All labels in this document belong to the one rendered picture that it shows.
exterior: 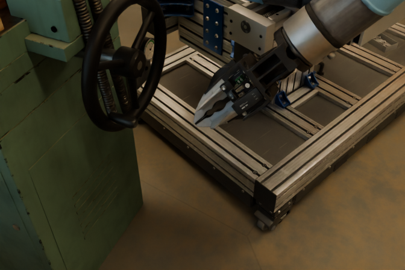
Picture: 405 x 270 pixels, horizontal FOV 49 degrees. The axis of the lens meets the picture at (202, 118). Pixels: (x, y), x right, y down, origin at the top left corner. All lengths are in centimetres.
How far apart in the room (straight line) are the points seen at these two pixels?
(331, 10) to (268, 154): 101
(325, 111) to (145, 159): 73
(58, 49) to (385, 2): 57
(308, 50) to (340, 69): 141
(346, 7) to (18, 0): 59
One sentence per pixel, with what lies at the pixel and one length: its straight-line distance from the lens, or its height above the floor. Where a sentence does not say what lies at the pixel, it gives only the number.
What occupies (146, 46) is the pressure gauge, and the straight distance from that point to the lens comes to 121.
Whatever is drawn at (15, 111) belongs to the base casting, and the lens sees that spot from 96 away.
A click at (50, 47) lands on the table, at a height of 87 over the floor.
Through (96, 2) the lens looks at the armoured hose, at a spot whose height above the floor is 92.
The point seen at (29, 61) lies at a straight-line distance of 95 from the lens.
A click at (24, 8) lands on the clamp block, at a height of 92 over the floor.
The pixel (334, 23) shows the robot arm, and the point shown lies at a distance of 60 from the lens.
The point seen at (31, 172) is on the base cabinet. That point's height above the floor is 58.
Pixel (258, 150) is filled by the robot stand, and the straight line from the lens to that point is 156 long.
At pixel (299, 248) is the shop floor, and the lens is 159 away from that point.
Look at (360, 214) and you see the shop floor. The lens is 173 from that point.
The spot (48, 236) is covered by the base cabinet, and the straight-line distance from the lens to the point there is 122.
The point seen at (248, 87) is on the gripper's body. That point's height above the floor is 94.
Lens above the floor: 132
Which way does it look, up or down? 41 degrees down
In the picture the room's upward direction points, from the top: straight up
